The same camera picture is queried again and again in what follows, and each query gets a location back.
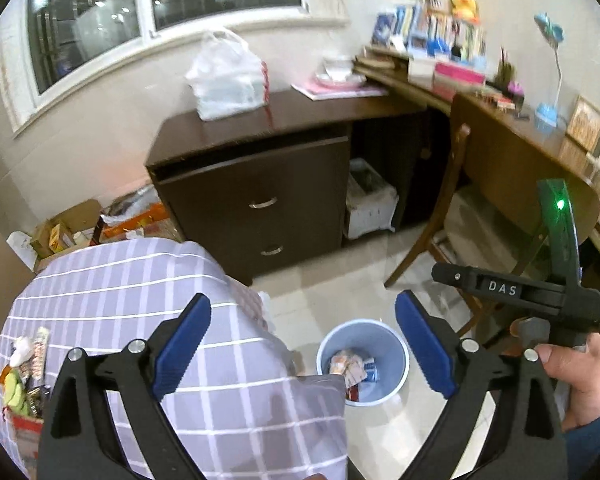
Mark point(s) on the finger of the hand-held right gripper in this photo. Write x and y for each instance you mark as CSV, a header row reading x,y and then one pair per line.
x,y
452,276

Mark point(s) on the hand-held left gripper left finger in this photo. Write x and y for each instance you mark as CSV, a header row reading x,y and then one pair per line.
x,y
182,352

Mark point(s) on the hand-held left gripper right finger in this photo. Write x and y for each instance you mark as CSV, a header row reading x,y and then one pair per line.
x,y
425,347

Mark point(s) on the light blue plastic bin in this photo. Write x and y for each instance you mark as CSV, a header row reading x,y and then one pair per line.
x,y
385,345

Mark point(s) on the red white checked wrapper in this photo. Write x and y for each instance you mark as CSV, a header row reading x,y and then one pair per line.
x,y
41,355

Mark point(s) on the person's right forearm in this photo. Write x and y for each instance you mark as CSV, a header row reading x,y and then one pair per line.
x,y
592,445

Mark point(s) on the person's right hand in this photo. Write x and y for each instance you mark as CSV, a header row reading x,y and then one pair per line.
x,y
580,385

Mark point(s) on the purple checked cloth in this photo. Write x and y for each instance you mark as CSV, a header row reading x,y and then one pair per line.
x,y
155,285

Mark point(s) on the pile of discarded wrappers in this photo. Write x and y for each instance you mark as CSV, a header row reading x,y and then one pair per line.
x,y
352,367

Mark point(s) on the light wooden desk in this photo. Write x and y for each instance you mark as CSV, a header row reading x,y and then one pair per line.
x,y
575,160

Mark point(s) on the wooden chair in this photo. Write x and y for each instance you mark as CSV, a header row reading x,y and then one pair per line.
x,y
505,160

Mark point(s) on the white foam box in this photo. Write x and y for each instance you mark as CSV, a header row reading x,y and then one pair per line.
x,y
367,205

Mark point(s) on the blue desk lamp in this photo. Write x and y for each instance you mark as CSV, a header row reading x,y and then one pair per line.
x,y
547,115

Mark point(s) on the orange cardboard box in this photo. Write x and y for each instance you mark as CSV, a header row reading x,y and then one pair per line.
x,y
137,220

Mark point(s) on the white crumpled paper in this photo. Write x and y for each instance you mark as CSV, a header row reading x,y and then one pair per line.
x,y
21,352

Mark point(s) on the pen holder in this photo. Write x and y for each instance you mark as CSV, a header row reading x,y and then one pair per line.
x,y
507,77

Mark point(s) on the brown cardboard box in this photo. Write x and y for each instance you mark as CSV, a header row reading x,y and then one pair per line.
x,y
75,217

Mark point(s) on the green snack wrapper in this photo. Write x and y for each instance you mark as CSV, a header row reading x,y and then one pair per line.
x,y
14,392

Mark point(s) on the red snack packet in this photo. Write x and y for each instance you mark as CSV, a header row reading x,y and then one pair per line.
x,y
26,427

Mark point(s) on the pink box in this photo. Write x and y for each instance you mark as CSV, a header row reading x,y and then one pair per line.
x,y
457,76

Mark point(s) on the dark wooden drawer cabinet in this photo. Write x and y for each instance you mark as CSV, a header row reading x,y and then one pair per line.
x,y
260,170

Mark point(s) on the pink book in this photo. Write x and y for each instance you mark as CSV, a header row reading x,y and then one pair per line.
x,y
337,91

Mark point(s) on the stack of brown books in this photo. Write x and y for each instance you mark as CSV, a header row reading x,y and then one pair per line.
x,y
377,62

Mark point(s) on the white bowls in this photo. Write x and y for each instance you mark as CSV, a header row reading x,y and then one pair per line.
x,y
337,72

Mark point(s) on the row of colourful books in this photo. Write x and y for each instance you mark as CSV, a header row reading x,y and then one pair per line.
x,y
430,30

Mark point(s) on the white plastic bag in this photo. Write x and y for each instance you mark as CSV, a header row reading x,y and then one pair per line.
x,y
227,80

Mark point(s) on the white framed window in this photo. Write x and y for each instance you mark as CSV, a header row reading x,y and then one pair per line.
x,y
100,15

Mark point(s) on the wooden picture frame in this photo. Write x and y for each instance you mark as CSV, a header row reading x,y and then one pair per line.
x,y
586,124

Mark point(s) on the yellow wall toy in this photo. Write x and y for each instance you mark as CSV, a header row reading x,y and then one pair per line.
x,y
464,5

